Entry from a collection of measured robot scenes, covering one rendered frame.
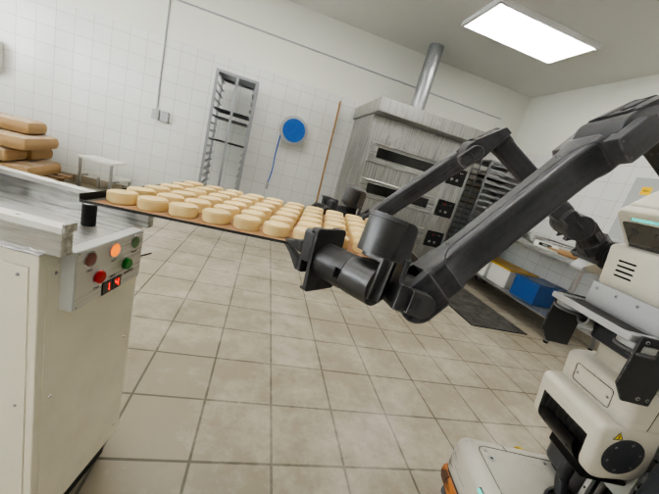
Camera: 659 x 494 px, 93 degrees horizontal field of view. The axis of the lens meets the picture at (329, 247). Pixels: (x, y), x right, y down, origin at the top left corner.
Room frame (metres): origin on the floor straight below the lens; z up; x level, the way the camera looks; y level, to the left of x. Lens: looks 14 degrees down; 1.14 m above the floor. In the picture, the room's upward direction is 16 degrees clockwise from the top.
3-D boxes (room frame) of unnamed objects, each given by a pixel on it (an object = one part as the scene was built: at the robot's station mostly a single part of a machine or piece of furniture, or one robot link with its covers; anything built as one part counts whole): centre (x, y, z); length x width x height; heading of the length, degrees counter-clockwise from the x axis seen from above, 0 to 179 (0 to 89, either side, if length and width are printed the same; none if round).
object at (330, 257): (0.47, -0.01, 1.00); 0.07 x 0.07 x 0.10; 49
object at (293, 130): (4.77, 0.96, 1.10); 0.41 x 0.15 x 1.10; 105
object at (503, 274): (4.18, -2.46, 0.36); 0.46 x 0.38 x 0.26; 105
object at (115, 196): (0.55, 0.39, 0.99); 0.05 x 0.05 x 0.02
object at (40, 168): (3.53, 3.65, 0.19); 0.72 x 0.42 x 0.15; 19
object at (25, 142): (3.50, 3.66, 0.49); 0.72 x 0.42 x 0.15; 20
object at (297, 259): (0.51, 0.04, 1.01); 0.09 x 0.07 x 0.07; 49
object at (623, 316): (0.79, -0.75, 0.93); 0.28 x 0.16 x 0.22; 4
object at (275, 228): (0.57, 0.10, 1.01); 0.05 x 0.05 x 0.02
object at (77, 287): (0.70, 0.52, 0.77); 0.24 x 0.04 x 0.14; 3
